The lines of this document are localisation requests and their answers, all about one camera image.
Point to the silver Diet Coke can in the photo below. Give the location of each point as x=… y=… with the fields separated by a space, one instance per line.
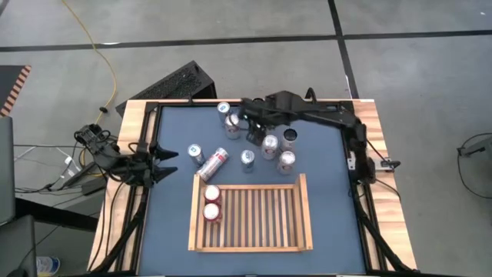
x=270 y=144
x=287 y=159
x=232 y=123

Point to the black metal table frame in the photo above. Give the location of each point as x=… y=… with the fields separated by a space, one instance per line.
x=192 y=104

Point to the black mat with striped edge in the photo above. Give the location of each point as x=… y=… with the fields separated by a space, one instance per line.
x=9 y=82

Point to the red can sideways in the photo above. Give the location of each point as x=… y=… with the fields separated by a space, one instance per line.
x=212 y=164

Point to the wooden slatted shelf tray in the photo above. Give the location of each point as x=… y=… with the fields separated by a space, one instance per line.
x=269 y=219

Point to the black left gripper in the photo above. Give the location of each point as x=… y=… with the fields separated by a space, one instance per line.
x=140 y=165

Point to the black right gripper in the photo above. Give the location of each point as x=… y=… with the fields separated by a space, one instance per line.
x=257 y=113

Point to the grey panel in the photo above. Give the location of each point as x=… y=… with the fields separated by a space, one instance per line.
x=5 y=169

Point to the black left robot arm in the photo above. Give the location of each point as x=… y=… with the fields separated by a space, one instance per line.
x=100 y=154

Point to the blue silver Red Bull can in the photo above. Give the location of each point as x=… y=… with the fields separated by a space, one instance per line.
x=196 y=152
x=223 y=108
x=247 y=157

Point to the grey stand base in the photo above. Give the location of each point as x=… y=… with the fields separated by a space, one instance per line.
x=478 y=147

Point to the black power strip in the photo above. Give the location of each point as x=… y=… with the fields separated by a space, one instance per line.
x=78 y=174

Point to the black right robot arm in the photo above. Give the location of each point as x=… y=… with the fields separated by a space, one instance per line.
x=330 y=115

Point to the white blue container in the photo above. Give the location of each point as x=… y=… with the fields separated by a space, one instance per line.
x=48 y=265

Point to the red Fanta soda can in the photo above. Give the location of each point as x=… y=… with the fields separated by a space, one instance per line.
x=211 y=211
x=212 y=193

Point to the blue table mat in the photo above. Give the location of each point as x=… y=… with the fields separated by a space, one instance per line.
x=173 y=231

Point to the black mesh computer case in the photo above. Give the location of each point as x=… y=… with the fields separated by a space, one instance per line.
x=180 y=82

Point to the white Celsius drink can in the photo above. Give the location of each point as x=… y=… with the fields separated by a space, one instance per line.
x=290 y=136

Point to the black base beam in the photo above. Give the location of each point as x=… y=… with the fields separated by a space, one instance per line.
x=57 y=215

